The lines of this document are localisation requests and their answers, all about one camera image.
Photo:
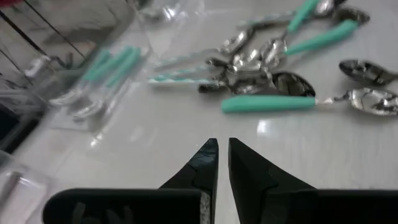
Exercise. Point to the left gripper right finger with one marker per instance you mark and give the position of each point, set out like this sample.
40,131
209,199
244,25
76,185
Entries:
255,193

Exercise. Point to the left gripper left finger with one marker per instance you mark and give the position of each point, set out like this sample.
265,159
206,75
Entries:
199,177

